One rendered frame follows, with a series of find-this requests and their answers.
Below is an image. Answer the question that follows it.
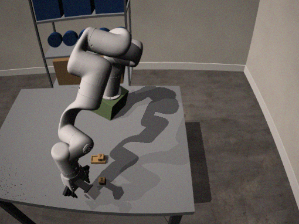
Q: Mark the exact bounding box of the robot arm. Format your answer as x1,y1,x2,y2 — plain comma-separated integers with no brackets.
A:
51,27,143,178

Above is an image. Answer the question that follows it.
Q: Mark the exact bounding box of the brown wooden number cube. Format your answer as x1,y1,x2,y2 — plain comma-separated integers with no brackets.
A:
97,154,105,161
98,177,106,185

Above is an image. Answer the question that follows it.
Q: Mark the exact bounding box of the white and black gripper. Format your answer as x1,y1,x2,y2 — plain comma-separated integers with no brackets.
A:
60,164,90,198

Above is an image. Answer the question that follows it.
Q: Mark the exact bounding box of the shallow wooden tray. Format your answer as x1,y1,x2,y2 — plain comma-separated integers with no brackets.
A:
91,155,106,164

